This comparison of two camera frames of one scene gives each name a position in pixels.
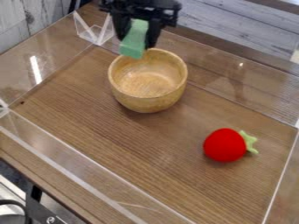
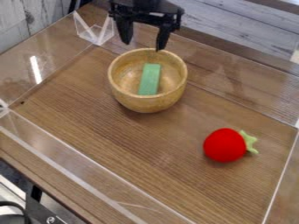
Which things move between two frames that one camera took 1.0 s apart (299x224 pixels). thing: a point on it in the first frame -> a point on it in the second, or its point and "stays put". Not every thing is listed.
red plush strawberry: x=226 y=144 stays put
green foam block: x=134 y=43 -> x=150 y=80
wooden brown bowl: x=149 y=84 stays put
